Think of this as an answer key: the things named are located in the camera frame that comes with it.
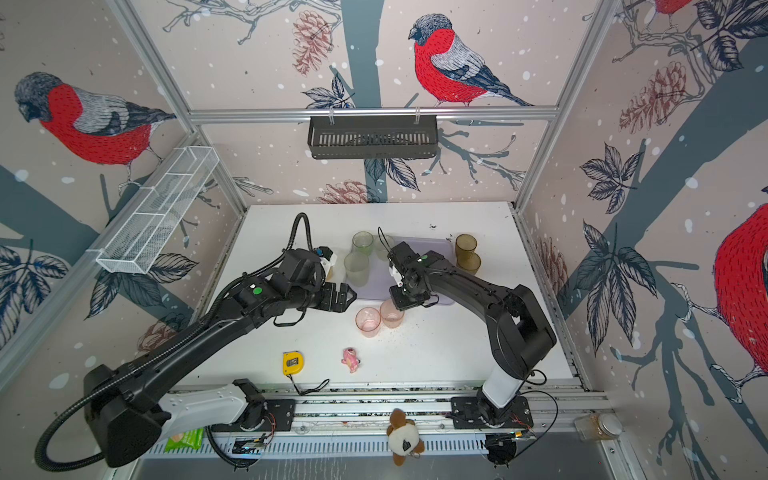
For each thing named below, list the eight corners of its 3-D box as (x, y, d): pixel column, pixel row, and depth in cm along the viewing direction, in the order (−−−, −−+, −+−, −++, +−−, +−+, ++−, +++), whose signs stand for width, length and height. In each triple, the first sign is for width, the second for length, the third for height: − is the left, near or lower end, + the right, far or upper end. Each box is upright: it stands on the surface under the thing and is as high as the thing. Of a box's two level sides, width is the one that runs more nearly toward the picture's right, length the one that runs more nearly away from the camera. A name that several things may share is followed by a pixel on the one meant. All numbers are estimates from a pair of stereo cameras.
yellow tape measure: (284, 376, 82) (282, 373, 80) (284, 355, 85) (282, 352, 83) (304, 371, 83) (302, 368, 81) (304, 351, 86) (302, 348, 84)
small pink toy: (341, 373, 82) (340, 370, 80) (344, 351, 86) (342, 347, 84) (359, 373, 82) (358, 370, 80) (360, 351, 86) (359, 347, 84)
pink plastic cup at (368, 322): (357, 338, 89) (354, 327, 82) (359, 318, 93) (356, 306, 86) (380, 338, 89) (379, 327, 82) (381, 318, 93) (380, 306, 86)
